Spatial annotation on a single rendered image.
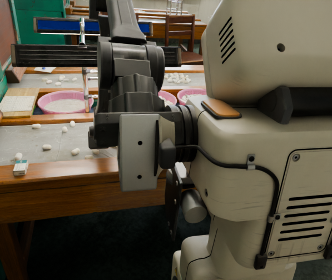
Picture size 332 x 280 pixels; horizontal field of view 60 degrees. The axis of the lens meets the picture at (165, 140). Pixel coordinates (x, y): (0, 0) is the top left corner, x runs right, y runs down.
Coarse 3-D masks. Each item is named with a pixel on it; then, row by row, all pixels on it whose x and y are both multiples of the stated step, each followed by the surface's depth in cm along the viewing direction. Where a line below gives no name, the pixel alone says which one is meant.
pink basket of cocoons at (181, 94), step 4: (192, 88) 172; (196, 88) 172; (180, 92) 166; (184, 92) 170; (192, 92) 173; (196, 92) 173; (204, 92) 173; (180, 96) 167; (180, 100) 156; (180, 104) 160; (184, 104) 155
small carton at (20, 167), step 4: (20, 160) 97; (24, 160) 98; (16, 164) 95; (20, 164) 95; (24, 164) 96; (16, 168) 93; (20, 168) 94; (24, 168) 94; (16, 172) 93; (20, 172) 93; (24, 172) 94
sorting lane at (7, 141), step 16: (0, 128) 122; (16, 128) 123; (32, 128) 124; (48, 128) 125; (80, 128) 127; (0, 144) 112; (16, 144) 113; (32, 144) 114; (64, 144) 115; (80, 144) 116; (0, 160) 104; (32, 160) 105; (48, 160) 106; (64, 160) 107
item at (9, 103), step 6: (6, 96) 141; (12, 96) 141; (18, 96) 142; (24, 96) 142; (30, 96) 143; (6, 102) 135; (12, 102) 135; (18, 102) 136; (24, 102) 136; (30, 102) 137; (0, 108) 129; (6, 108) 130; (12, 108) 130; (18, 108) 131; (24, 108) 131; (30, 108) 131
